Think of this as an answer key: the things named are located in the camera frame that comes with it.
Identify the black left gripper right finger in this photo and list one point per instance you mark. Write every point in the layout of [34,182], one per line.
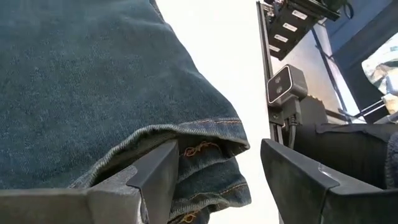
[311,199]

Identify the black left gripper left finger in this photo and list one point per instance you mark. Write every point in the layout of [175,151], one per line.
[93,205]

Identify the dark blue denim jeans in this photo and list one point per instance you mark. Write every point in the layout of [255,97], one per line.
[93,77]

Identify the black hazard-striped box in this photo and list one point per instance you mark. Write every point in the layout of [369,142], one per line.
[289,28]

